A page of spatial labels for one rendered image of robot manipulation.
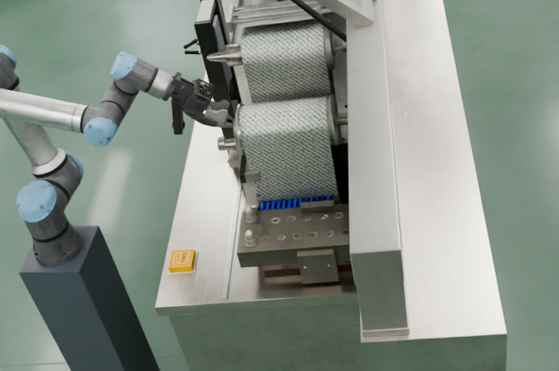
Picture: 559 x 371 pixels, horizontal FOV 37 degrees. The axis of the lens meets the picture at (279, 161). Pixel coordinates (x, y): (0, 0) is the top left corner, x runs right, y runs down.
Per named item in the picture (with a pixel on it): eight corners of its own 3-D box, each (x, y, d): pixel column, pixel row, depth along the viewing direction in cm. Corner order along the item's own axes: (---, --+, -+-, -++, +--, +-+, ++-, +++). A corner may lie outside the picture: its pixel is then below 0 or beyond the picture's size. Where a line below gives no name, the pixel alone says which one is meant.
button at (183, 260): (173, 255, 248) (171, 249, 246) (196, 254, 247) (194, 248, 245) (170, 273, 242) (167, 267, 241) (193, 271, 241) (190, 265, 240)
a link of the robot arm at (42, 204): (22, 239, 249) (5, 206, 241) (41, 208, 259) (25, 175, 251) (58, 240, 246) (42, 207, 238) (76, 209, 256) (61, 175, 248)
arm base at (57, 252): (27, 266, 254) (16, 244, 248) (45, 231, 266) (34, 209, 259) (73, 266, 251) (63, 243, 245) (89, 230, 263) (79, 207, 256)
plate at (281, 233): (245, 226, 242) (241, 211, 238) (383, 215, 236) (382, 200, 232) (240, 268, 230) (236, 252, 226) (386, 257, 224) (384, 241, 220)
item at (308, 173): (257, 203, 241) (245, 154, 230) (338, 196, 238) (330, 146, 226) (257, 204, 241) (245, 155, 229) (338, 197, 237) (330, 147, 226)
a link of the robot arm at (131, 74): (111, 64, 227) (123, 43, 222) (149, 81, 231) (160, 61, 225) (105, 82, 222) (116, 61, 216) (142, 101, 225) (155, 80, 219)
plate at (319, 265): (303, 278, 231) (297, 250, 224) (338, 275, 230) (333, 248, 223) (303, 284, 229) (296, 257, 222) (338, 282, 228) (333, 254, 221)
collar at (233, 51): (230, 58, 250) (225, 40, 246) (249, 56, 249) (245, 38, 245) (228, 71, 245) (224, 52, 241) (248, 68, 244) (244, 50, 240)
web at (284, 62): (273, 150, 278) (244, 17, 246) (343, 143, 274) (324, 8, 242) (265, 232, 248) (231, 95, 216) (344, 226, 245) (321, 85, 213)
